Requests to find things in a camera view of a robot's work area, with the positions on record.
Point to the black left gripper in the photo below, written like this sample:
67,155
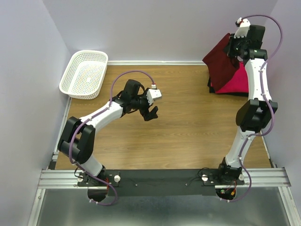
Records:
147,115

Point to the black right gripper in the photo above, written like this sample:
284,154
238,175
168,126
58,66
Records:
232,40

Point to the maroon t shirt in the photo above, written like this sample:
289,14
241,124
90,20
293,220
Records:
218,63

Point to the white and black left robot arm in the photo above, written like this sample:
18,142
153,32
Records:
78,136

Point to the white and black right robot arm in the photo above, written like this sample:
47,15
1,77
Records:
259,110

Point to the folded pink t shirt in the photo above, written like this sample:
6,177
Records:
241,71

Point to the folded black t shirt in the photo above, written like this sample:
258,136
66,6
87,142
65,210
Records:
237,86

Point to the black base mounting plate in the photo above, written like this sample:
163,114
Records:
163,182

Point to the white plastic laundry basket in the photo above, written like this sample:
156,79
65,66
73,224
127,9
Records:
84,74

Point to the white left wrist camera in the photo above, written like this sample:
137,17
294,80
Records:
153,94

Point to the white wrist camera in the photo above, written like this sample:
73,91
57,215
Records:
243,28
153,94

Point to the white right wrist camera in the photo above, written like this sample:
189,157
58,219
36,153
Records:
243,28

